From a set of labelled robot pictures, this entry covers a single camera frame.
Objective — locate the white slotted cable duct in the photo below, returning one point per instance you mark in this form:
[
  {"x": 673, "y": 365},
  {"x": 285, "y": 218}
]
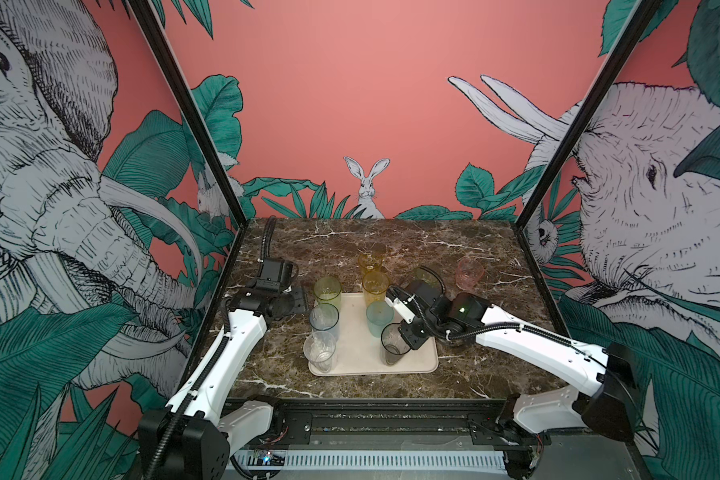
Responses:
[{"x": 384, "y": 460}]

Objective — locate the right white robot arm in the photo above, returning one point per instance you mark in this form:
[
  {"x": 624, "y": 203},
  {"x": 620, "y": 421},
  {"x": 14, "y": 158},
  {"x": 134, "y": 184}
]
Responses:
[{"x": 600, "y": 385}]

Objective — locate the left black frame post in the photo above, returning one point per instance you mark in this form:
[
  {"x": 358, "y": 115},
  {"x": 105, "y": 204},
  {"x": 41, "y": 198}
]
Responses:
[{"x": 152, "y": 30}]

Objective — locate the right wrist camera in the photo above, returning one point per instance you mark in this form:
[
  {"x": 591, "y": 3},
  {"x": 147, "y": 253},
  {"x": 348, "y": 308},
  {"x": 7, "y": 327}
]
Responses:
[{"x": 399, "y": 299}]

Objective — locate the light green ribbed glass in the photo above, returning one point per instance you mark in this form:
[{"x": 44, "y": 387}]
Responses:
[{"x": 328, "y": 290}]

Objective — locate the black frame post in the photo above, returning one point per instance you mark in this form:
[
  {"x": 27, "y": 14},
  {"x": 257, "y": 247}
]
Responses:
[
  {"x": 629, "y": 35},
  {"x": 152, "y": 30}
]

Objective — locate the clear glass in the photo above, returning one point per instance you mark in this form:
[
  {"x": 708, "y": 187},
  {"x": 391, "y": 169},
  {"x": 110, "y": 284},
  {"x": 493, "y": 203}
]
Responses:
[{"x": 320, "y": 351}]

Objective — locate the pink glass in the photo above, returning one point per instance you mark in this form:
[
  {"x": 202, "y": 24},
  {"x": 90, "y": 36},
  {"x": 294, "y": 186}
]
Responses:
[{"x": 469, "y": 272}]

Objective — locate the beige square tray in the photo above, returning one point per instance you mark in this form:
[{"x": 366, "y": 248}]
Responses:
[{"x": 359, "y": 353}]

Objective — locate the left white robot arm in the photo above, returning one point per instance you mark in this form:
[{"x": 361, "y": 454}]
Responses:
[{"x": 190, "y": 437}]

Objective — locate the black front rail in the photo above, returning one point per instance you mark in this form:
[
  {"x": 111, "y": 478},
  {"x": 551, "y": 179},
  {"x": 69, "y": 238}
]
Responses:
[{"x": 486, "y": 422}]

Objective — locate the amber tall glass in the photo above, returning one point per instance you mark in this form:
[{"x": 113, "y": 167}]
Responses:
[{"x": 375, "y": 284}]

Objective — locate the frosted teal glass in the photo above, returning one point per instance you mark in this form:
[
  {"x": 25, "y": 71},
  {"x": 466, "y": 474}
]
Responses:
[{"x": 378, "y": 314}]

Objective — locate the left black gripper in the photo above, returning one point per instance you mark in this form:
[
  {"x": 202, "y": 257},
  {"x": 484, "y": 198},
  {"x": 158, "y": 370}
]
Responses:
[{"x": 297, "y": 300}]

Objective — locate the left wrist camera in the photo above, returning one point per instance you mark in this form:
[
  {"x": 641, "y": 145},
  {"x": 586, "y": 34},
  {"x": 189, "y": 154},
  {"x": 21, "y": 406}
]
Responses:
[{"x": 275, "y": 275}]

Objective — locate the right black frame post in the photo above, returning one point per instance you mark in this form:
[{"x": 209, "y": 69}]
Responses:
[{"x": 629, "y": 35}]

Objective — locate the yellow glass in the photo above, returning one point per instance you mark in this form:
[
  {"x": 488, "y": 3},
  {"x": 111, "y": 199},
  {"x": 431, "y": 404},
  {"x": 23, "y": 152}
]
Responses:
[{"x": 370, "y": 262}]

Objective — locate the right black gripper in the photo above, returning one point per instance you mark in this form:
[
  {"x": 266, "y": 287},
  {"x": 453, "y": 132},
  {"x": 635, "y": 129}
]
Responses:
[{"x": 405, "y": 331}]

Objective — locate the grey blue glass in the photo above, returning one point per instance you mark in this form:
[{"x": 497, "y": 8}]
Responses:
[{"x": 324, "y": 317}]

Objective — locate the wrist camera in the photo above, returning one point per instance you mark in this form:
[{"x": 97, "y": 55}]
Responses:
[
  {"x": 399, "y": 299},
  {"x": 275, "y": 275}
]

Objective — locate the dark smoked glass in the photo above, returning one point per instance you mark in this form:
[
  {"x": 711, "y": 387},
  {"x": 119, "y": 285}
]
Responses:
[{"x": 393, "y": 345}]

